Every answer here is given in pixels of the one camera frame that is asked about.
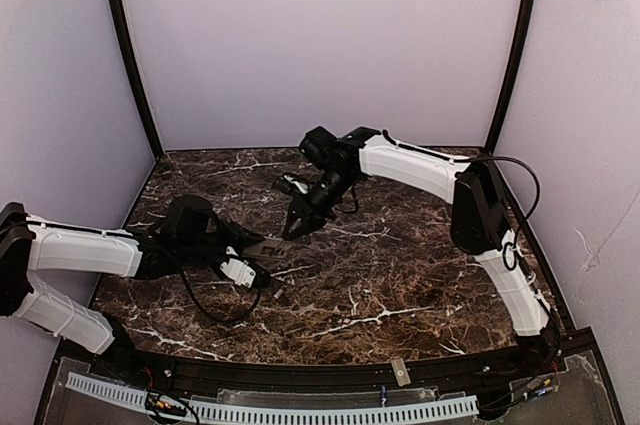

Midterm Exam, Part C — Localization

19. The white AC remote control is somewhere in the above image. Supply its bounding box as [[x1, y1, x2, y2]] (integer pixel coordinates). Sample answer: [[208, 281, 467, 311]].
[[242, 237, 291, 260]]

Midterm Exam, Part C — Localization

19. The grey battery cover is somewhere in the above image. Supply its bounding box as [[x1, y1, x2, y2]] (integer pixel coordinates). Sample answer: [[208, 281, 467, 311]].
[[391, 358, 411, 387]]

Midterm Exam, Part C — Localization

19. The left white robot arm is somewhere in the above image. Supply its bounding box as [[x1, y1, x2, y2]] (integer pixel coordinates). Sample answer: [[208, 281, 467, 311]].
[[1, 195, 269, 355]]

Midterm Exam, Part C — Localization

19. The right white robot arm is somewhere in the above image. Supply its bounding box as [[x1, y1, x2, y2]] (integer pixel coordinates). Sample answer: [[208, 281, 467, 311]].
[[273, 126, 557, 346]]

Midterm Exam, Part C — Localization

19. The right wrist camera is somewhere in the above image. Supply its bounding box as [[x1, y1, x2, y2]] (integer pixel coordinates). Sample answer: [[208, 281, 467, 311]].
[[271, 173, 311, 197]]

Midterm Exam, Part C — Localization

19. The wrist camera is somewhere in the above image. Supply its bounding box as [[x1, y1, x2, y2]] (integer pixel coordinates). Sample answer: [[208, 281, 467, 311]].
[[220, 256, 271, 288], [271, 173, 311, 197]]

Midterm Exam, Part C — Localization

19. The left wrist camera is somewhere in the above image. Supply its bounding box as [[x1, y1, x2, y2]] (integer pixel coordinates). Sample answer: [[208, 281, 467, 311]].
[[220, 256, 271, 288]]

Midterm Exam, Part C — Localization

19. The white slotted cable duct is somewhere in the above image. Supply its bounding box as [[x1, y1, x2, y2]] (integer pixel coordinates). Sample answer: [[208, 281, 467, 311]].
[[65, 372, 479, 424]]

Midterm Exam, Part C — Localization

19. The black front table rail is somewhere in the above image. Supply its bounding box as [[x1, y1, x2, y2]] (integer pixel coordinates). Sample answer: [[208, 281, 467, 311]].
[[67, 346, 566, 406]]

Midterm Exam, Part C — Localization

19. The left black frame post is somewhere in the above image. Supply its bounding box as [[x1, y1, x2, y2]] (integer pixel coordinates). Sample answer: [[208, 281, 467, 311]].
[[108, 0, 164, 161]]

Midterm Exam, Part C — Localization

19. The black frame post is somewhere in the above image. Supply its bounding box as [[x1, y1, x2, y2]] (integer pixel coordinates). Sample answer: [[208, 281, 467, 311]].
[[484, 0, 535, 154], [108, 0, 164, 161]]

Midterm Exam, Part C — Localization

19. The right black frame post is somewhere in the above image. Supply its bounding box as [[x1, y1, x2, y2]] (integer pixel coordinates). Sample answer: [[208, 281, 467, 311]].
[[484, 0, 535, 154]]

